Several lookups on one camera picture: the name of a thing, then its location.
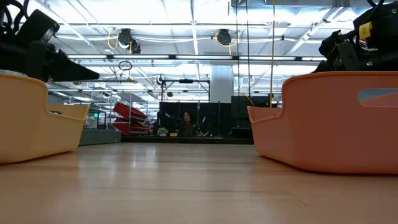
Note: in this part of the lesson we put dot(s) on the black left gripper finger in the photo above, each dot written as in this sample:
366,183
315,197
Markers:
68,70

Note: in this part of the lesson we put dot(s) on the yellow plastic bin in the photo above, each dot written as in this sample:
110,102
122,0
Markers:
31,130

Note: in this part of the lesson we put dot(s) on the orange plastic bin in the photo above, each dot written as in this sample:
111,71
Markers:
311,140

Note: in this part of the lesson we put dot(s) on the ceiling strip light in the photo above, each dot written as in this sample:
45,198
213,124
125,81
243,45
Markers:
140,57

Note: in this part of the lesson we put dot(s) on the red bin shelf rack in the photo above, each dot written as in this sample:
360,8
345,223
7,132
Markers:
130,112

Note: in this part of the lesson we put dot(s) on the small potted plant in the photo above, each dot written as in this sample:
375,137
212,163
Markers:
162,131

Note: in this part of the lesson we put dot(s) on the person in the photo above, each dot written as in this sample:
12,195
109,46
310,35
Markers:
188,124

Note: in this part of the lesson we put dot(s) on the white pillar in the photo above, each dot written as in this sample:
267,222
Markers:
221,84

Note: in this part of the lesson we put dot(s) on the black partition panels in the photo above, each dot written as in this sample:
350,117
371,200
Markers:
217,118

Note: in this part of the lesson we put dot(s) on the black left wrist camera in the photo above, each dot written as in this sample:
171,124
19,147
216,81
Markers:
37,26

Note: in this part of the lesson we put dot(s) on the glass robot enclosure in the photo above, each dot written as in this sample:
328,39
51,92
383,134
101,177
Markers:
102,119

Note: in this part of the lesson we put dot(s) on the black gantry frame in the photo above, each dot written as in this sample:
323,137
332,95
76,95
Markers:
186,81

